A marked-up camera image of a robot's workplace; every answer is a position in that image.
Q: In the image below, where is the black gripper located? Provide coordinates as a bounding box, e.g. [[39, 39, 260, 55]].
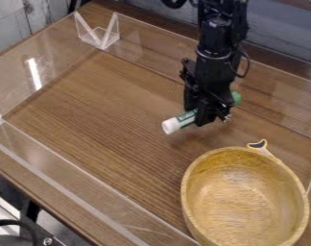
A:
[[181, 48, 235, 127]]

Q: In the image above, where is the clear acrylic front wall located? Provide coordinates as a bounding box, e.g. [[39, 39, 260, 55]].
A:
[[0, 119, 199, 246]]

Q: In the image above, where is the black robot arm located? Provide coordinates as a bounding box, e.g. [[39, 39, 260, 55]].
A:
[[161, 0, 251, 127]]

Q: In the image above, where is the black cable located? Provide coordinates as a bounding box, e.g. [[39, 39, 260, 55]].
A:
[[0, 219, 38, 246]]

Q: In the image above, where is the green and white marker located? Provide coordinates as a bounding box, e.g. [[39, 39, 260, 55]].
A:
[[161, 91, 245, 135]]

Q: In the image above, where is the brown wooden bowl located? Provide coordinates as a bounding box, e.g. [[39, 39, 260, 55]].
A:
[[182, 147, 310, 246]]

